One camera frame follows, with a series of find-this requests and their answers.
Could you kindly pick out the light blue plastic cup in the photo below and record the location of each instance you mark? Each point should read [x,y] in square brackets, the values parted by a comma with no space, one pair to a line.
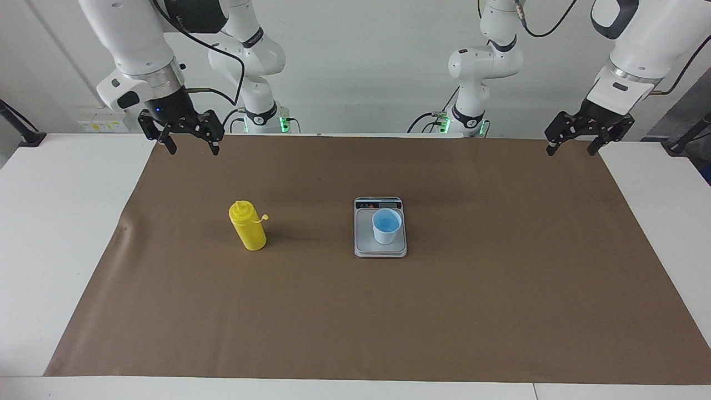
[386,233]

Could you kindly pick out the yellow squeeze bottle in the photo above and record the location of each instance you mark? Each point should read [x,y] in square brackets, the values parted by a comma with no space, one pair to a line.
[250,233]

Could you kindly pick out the white wall power outlet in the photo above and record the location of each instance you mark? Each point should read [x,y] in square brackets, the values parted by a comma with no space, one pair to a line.
[97,125]

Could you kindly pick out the brown paper table mat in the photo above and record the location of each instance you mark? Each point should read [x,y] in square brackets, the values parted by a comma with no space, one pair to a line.
[355,311]

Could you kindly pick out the silver digital kitchen scale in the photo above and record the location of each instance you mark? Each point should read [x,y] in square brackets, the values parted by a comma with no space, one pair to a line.
[364,244]

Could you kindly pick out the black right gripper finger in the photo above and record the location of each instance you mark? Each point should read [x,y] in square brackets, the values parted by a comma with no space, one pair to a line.
[214,128]
[153,128]

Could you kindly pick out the dark grey board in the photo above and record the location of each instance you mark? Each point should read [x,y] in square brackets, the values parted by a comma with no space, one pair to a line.
[675,125]

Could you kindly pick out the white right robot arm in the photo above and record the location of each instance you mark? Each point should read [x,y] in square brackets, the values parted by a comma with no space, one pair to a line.
[133,44]

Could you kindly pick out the black clamp stand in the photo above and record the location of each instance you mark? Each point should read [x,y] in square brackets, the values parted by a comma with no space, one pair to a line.
[30,138]
[680,145]

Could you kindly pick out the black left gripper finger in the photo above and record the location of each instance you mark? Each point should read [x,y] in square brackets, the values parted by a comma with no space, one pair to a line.
[621,132]
[564,126]

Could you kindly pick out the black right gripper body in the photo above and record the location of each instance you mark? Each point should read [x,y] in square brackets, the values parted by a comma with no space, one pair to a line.
[171,106]

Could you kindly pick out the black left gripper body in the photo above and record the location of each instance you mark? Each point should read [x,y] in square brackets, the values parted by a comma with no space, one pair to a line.
[605,119]

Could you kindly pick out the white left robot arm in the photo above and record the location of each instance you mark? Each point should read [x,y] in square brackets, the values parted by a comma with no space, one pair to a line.
[650,39]

